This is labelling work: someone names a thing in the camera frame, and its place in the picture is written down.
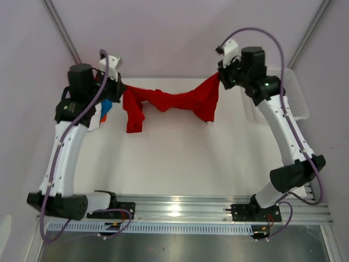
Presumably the white t shirt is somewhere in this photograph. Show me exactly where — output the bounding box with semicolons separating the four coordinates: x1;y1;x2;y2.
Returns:
88;103;102;132

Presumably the aluminium mounting rail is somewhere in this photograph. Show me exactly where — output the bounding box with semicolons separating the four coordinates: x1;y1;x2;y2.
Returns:
37;194;334;225

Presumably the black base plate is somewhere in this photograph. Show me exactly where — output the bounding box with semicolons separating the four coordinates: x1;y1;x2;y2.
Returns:
227;204;282;222
87;202;136;219

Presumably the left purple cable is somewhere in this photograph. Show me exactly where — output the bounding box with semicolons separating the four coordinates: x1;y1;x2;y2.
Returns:
40;49;132;243

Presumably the purple cable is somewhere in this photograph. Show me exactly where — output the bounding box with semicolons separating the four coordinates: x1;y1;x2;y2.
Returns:
40;49;132;243
219;27;325;242

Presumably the white slotted cable duct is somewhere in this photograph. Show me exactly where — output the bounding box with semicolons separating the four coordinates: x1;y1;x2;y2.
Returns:
46;221;256;235

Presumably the white plastic basket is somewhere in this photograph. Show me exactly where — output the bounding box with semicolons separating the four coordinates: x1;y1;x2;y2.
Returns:
250;67;311;125

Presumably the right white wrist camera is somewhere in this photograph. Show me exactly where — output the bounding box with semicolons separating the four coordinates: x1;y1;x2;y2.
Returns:
215;38;239;67

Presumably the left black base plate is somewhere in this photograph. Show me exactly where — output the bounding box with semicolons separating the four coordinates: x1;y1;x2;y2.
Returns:
87;202;136;219

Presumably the blue t shirt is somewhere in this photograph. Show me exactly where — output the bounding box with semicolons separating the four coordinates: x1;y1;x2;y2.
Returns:
101;99;113;114

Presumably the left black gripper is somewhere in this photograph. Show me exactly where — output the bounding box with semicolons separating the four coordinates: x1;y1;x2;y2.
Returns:
88;69;128;105

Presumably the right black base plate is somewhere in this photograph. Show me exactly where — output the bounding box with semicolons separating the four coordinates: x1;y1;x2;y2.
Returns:
227;204;282;222

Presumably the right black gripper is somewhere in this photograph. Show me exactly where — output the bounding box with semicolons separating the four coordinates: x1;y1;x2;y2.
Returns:
218;55;250;91

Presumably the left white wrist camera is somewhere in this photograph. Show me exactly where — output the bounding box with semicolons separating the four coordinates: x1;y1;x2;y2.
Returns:
99;55;122;81

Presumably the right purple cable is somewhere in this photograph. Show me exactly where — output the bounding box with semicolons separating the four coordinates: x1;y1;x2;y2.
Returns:
219;27;325;242

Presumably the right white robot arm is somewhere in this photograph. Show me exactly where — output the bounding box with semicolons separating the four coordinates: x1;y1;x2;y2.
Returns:
216;43;326;221

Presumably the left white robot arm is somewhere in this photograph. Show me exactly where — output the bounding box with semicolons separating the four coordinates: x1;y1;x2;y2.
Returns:
27;59;126;221

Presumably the red t shirt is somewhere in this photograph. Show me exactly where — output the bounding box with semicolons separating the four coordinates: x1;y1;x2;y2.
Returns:
123;73;220;133

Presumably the orange t shirt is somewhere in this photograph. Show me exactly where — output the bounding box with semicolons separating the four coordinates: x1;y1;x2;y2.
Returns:
100;115;107;123

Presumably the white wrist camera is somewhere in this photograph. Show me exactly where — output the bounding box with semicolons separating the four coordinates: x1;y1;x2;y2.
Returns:
99;55;122;81
215;38;239;67

